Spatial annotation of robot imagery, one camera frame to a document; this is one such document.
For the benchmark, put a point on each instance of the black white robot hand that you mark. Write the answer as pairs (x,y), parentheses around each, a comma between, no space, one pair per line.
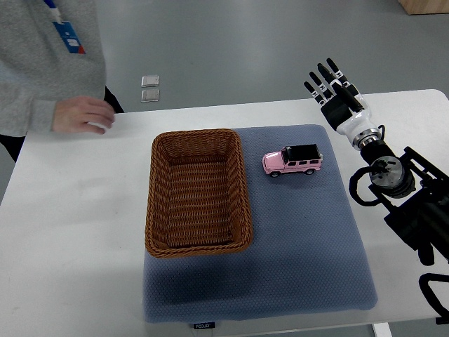
(346,111)

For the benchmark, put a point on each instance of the pink toy car black roof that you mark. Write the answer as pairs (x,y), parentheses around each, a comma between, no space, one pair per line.
(306,159)

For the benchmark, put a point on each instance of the grey sweater forearm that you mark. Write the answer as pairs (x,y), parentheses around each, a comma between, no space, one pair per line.
(24,107)

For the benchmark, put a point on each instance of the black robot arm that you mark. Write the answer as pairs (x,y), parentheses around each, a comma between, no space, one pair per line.
(413,190)

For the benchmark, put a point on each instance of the brown wicker basket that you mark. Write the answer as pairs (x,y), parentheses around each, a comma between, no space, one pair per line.
(198,201)

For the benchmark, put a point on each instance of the person's bare hand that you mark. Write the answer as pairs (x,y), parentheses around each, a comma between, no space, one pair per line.
(82,114)

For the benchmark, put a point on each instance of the wooden box corner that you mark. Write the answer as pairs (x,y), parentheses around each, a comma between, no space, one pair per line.
(424,7)

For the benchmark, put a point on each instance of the blue-grey padded mat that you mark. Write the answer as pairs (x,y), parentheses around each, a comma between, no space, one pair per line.
(306,255)

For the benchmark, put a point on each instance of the upper metal floor plate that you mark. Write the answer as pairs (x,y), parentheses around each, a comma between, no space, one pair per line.
(149,81)

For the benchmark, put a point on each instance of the blue badge on lanyard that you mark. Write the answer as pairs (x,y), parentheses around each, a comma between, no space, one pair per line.
(65,30)

